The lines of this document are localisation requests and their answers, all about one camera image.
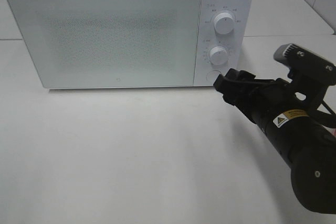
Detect round white door button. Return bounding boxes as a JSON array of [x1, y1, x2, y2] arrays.
[[206, 70, 222, 83]]

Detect white microwave door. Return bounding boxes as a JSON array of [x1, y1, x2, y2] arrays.
[[8, 0, 200, 89]]

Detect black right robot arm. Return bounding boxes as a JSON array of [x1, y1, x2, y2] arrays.
[[213, 69, 335, 214]]

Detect upper white power knob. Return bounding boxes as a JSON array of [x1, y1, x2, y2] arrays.
[[213, 12, 235, 35]]

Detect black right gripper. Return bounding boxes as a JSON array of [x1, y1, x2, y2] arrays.
[[213, 68, 320, 140]]

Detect lower white timer knob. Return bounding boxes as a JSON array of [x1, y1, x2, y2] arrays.
[[209, 46, 228, 66]]

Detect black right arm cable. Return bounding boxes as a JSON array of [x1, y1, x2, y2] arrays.
[[314, 98, 336, 130]]

